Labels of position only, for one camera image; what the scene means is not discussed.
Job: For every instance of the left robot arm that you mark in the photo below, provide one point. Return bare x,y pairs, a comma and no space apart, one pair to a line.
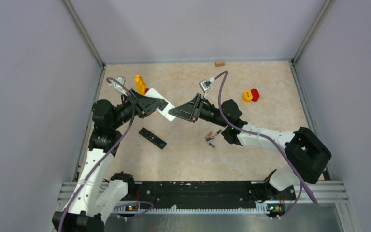
87,210

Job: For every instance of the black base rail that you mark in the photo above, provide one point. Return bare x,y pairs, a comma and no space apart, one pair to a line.
182,197

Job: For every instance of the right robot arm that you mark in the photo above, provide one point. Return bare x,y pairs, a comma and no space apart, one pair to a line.
306,156

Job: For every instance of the yellow round toy block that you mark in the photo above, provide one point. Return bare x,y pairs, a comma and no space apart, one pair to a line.
247,96

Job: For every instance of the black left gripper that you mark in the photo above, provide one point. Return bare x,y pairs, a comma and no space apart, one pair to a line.
144,105

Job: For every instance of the black remote control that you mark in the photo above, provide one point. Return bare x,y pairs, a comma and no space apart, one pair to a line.
151,137

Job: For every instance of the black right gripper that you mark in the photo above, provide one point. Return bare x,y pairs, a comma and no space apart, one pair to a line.
192,110

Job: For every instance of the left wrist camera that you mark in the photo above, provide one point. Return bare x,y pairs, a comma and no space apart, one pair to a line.
117,83

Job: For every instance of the small wooden block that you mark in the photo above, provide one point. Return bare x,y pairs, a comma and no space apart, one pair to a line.
219,63

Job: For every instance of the white remote control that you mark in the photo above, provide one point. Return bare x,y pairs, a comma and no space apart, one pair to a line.
164,107

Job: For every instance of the yellow toy block plate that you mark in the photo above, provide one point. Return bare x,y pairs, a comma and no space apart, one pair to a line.
140,84

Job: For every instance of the red round toy block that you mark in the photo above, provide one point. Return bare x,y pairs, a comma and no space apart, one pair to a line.
255,95

